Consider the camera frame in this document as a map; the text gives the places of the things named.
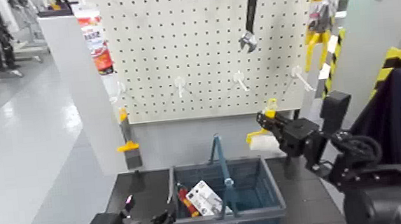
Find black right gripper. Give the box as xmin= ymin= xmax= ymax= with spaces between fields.
xmin=254 ymin=105 xmax=326 ymax=160

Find yellow paint roller white cover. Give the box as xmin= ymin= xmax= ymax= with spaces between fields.
xmin=241 ymin=97 xmax=286 ymax=158

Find teal grey plastic crate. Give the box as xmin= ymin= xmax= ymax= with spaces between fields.
xmin=162 ymin=154 xmax=289 ymax=224

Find white pegboard hook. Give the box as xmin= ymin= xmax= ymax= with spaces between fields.
xmin=108 ymin=80 xmax=129 ymax=104
xmin=290 ymin=63 xmax=317 ymax=95
xmin=174 ymin=76 xmax=190 ymax=99
xmin=232 ymin=69 xmax=251 ymax=94

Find white packaged tool card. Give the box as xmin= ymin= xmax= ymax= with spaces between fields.
xmin=183 ymin=176 xmax=234 ymax=219

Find yellow and grey clamp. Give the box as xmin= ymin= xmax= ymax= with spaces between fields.
xmin=112 ymin=106 xmax=144 ymax=172

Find yellow black hazard corner guard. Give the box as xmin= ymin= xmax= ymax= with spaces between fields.
xmin=364 ymin=45 xmax=401 ymax=99
xmin=316 ymin=26 xmax=353 ymax=98

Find yellow pliers in package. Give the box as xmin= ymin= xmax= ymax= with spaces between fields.
xmin=297 ymin=0 xmax=351 ymax=74

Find black adjustable wrench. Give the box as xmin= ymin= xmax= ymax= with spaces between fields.
xmin=233 ymin=0 xmax=267 ymax=55

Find beige pegboard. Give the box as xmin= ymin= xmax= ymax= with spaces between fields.
xmin=84 ymin=0 xmax=341 ymax=130

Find white partition panel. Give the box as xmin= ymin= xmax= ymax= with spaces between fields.
xmin=37 ymin=10 xmax=127 ymax=180

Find white red sealant tube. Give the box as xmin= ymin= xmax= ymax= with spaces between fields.
xmin=71 ymin=0 xmax=124 ymax=107

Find red yellow handled tool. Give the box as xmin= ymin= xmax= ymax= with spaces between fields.
xmin=175 ymin=181 xmax=202 ymax=221

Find teal crate handle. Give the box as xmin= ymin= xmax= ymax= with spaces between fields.
xmin=204 ymin=133 xmax=225 ymax=166
xmin=214 ymin=132 xmax=241 ymax=220

